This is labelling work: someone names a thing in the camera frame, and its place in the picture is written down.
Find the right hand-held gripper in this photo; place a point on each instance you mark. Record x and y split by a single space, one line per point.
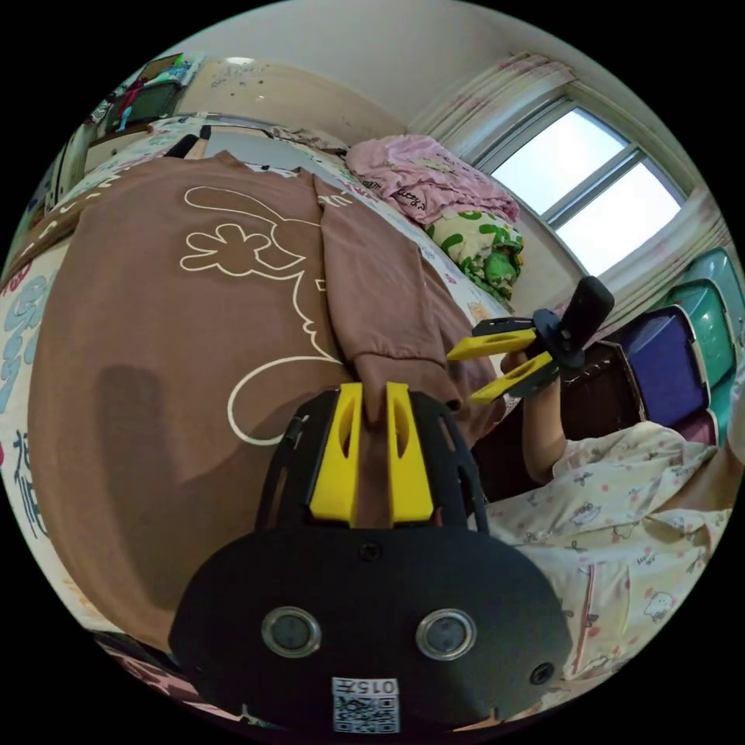
559 343

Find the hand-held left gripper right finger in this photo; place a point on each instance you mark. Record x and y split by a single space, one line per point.
410 483

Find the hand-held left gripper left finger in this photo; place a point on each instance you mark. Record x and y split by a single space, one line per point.
340 465

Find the brown hoodie with white print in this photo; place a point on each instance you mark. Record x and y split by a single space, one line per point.
174 349

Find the person's right forearm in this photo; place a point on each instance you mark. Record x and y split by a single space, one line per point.
544 448

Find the person's right hand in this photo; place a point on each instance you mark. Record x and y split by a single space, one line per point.
544 404

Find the brown carton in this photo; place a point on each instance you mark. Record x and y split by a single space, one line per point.
605 396

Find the rolled quilt with green print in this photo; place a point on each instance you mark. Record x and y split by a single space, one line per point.
483 244

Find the purple storage bin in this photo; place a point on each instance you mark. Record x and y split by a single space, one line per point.
669 366

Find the person's body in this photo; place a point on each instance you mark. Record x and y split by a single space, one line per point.
628 524

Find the pink blanket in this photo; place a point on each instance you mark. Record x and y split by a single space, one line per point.
407 169

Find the window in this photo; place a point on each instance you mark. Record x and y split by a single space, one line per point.
582 174

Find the green storage bin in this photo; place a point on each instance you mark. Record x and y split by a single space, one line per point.
713 326

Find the teal storage bin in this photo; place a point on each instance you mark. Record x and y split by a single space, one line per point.
713 270

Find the white floral curtain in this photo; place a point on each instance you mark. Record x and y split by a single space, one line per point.
512 87

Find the pile of clothes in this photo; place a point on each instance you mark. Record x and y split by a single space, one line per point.
250 144

